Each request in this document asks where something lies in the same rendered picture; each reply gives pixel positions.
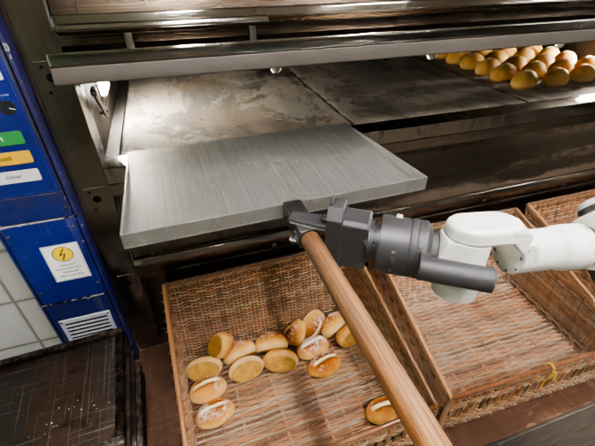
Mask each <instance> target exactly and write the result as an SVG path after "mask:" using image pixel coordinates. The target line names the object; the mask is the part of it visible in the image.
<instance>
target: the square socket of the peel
mask: <svg viewBox="0 0 595 446"><path fill-rule="evenodd" d="M292 212H304V213H309V211H308V210H307V209H306V208H305V206H304V204H303V203H302V201H301V200H300V199H297V200H292V201H287V202H283V203H282V216H283V218H284V220H285V222H286V224H287V225H288V227H289V229H290V231H291V233H292V234H293V236H294V238H295V240H296V242H297V244H298V246H299V248H304V247H303V245H302V244H301V238H302V236H303V235H304V234H305V233H307V232H310V231H315V232H317V233H318V235H320V234H319V231H320V230H317V229H313V228H310V227H303V226H300V225H296V224H292V223H289V218H290V215H291V213H292Z"/></svg>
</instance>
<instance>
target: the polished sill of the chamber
mask: <svg viewBox="0 0 595 446"><path fill-rule="evenodd" d="M590 113H595V94H589V95H582V96H570V97H562V98H556V99H549V100H543V101H536V102H528V103H522V104H509V105H502V106H495V107H488V108H482V109H474V110H467V111H455V112H448V113H441V114H434V115H428V116H420V117H413V118H407V119H394V120H387V121H380V122H373V123H367V124H359V125H353V126H352V127H354V128H355V129H357V130H358V131H360V132H361V133H362V134H364V135H365V136H367V137H368V138H370V139H371V140H373V141H374V142H376V143H378V144H379V145H381V144H386V143H393V142H404V141H410V140H416V139H422V138H429V137H434V136H440V135H452V134H457V133H464V132H470V131H476V130H482V129H488V128H494V127H505V126H512V125H518V124H524V123H530V122H536V121H542V120H549V119H559V118H566V117H572V116H577V115H584V114H590ZM127 157H128V155H123V156H116V157H108V158H105V162H104V173H105V176H106V179H107V181H108V184H109V185H112V184H117V183H123V182H125V176H126V167H127Z"/></svg>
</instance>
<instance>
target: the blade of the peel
mask: <svg viewBox="0 0 595 446"><path fill-rule="evenodd" d="M427 179H428V177H427V176H426V175H424V174H423V173H421V172H419V171H418V170H416V169H415V168H413V167H412V166H410V165H409V164H407V163H406V162H405V161H403V160H402V159H400V158H398V157H397V156H395V155H394V154H392V153H391V152H389V151H388V150H386V149H385V148H384V147H382V146H381V145H379V144H378V143H376V142H374V141H373V140H371V139H370V138H368V137H367V136H365V135H364V134H362V133H361V132H360V131H358V130H357V129H355V128H354V127H352V126H350V125H349V124H348V123H347V122H344V123H337V124H330V125H324V126H317V127H305V128H299V129H291V130H285V131H278V132H272V133H265V134H258V135H246V136H239V137H233V138H227V139H219V140H213V141H206V142H194V143H187V144H181V145H174V146H167V147H161V148H155V149H147V150H135V151H129V152H128V153H127V167H126V176H125V186H124V195H123V205H122V213H121V223H120V239H121V241H122V244H123V247H124V250H126V249H131V248H135V247H140V246H144V245H149V244H153V243H158V242H166V241H171V240H175V239H180V238H184V237H189V236H193V235H201V234H206V233H211V232H215V231H220V230H224V229H229V228H233V227H241V226H246V225H250V224H255V223H259V222H264V221H269V220H273V219H281V218H283V216H282V203H283V202H287V201H292V200H297V199H300V200H301V201H302V203H303V204H304V206H305V208H306V209H307V210H308V211H309V212H313V211H321V210H326V209H328V206H329V205H330V202H331V199H332V197H333V196H337V198H338V199H344V200H347V202H348V204H356V203H361V202H366V201H370V200H375V199H379V198H384V197H388V196H396V195H401V194H405V193H410V192H414V191H419V190H424V189H425V188H426V184H427Z"/></svg>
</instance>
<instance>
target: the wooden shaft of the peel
mask: <svg viewBox="0 0 595 446"><path fill-rule="evenodd" d="M301 244H302V245H303V247H304V249H305V252H306V253H307V255H308V257H309V258H310V259H311V261H312V263H313V266H314V267H315V269H316V271H317V273H318V274H319V275H320V277H321V280H322V282H323V283H324V285H325V287H326V289H327V291H328V292H329V294H330V296H331V297H332V299H333V301H334V303H335V305H336V307H337V309H338V310H339V312H340V313H341V315H342V317H343V319H344V321H345V323H346V325H347V327H348V328H349V329H350V331H351V333H352V335H353V337H354V339H355V341H356V343H357V344H358V345H359V348H360V350H361V351H362V353H363V355H364V357H365V359H366V360H367V362H368V364H369V365H370V367H371V369H372V371H373V373H374V374H375V377H376V379H377V380H378V381H379V383H380V385H381V387H382V389H383V391H384V393H385V395H386V396H387V397H388V399H389V401H390V403H391V405H392V407H393V409H394V411H395V412H396V414H397V415H398V418H399V419H400V421H401V423H402V425H403V427H404V428H405V430H406V432H407V434H408V435H409V437H410V439H411V441H412V442H413V445H414V446H452V444H451V442H450V441H449V439H448V437H447V436H446V434H445V433H444V431H443V429H442V428H441V427H440V425H439V424H438V422H437V420H436V418H435V417H434V415H433V414H432V412H431V411H430V409H429V407H428V406H427V405H426V403H425V401H424V400H423V398H422V397H421V395H420V393H419V391H418V390H417V388H416V387H415V386H414V384H413V382H412V381H411V379H410V378H409V376H408V375H407V373H406V371H405V369H404V368H403V366H402V365H401V364H400V362H399V361H398V359H397V357H396V356H395V354H394V352H393V351H392V349H391V348H390V346H389V344H388V343H387V342H386V340H385V339H384V337H383V335H382V333H381V332H380V330H379V329H378V327H377V325H376V324H375V323H374V321H373V320H372V318H371V316H370V315H369V313H368V312H367V310H366V308H365V306H364V305H363V303H362V302H361V301H360V300H359V297H358V296H357V294H356V293H355V291H354V290H353V288H352V286H351V284H350V283H349V281H348V280H347V279H346V277H345V276H344V274H343V272H342V271H341V269H340V267H339V266H338V264H337V263H336V261H335V260H334V258H333V257H332V255H331V254H330V252H329V250H328V248H327V247H326V245H325V244H324V242H323V240H322V239H321V238H320V236H319V235H318V233H317V232H315V231H310V232H307V233H305V234H304V235H303V236H302V238H301Z"/></svg>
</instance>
